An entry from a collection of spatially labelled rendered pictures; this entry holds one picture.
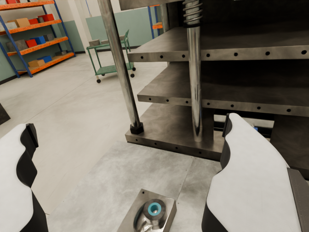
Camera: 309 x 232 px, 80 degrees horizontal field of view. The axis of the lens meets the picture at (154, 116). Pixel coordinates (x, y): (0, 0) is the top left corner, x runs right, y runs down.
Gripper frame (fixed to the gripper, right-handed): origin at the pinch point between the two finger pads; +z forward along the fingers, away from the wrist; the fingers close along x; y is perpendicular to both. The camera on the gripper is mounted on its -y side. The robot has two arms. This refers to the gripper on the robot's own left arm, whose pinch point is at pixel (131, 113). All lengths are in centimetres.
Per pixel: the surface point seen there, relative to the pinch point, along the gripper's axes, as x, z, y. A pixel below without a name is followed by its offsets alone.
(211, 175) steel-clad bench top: 29, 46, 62
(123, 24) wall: -68, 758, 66
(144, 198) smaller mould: -2, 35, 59
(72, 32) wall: -292, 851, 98
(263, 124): 56, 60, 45
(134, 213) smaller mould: -6, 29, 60
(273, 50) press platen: 51, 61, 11
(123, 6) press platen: -8, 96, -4
